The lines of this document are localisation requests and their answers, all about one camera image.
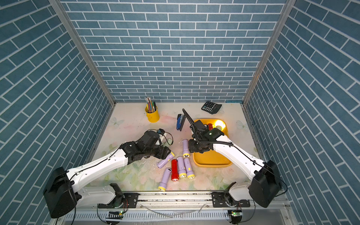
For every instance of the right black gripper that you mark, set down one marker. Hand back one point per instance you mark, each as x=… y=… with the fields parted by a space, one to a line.
x=191 y=147

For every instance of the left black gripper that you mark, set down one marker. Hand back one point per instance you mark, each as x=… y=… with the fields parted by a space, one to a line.
x=163 y=152

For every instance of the purple flashlight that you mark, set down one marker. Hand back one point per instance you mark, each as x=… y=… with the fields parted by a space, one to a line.
x=189 y=170
x=163 y=184
x=181 y=167
x=186 y=152

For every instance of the purple flashlight slanted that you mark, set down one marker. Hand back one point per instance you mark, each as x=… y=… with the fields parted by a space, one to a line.
x=163 y=162

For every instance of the purple flashlight bottom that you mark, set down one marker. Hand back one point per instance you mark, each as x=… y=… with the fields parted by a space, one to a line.
x=163 y=184

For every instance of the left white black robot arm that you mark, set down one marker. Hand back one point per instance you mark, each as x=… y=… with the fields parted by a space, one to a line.
x=66 y=190

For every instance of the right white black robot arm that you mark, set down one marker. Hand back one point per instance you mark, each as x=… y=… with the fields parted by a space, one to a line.
x=264 y=176

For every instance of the yellow plastic storage tray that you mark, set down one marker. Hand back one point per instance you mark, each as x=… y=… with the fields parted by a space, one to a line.
x=211 y=158

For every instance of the yellow pen cup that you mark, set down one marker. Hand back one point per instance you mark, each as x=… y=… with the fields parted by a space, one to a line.
x=152 y=117

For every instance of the blue black stapler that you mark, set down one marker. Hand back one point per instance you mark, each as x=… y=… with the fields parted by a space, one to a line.
x=180 y=121

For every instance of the black calculator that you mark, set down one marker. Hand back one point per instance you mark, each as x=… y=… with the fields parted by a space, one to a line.
x=211 y=107

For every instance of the pens in cup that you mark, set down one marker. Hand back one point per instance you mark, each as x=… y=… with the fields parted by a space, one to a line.
x=151 y=105

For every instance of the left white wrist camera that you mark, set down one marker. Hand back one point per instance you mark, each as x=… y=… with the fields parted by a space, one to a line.
x=162 y=136

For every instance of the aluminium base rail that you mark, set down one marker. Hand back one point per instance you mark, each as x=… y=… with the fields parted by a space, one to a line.
x=173 y=207

